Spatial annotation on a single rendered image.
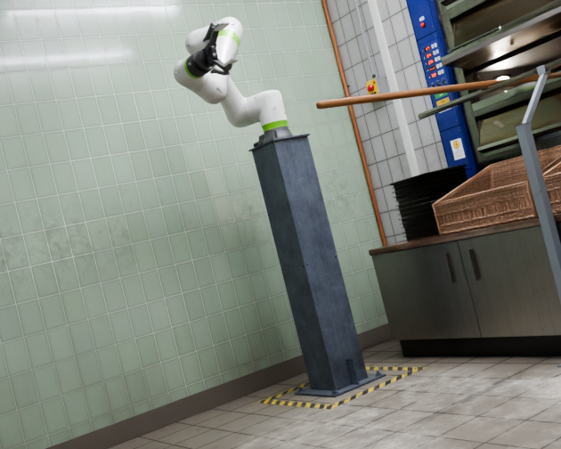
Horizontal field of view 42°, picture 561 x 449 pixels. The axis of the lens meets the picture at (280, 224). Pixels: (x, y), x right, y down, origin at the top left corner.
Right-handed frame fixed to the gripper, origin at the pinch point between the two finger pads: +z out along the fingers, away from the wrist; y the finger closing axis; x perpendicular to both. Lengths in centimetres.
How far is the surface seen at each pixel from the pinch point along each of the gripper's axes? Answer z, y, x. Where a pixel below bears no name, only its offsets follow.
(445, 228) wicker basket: -18, 88, -105
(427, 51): -44, -3, -151
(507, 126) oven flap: -9, 47, -154
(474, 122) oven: -28, 40, -154
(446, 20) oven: -29, -14, -154
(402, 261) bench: -47, 99, -100
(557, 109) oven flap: 20, 47, -154
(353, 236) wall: -117, 83, -132
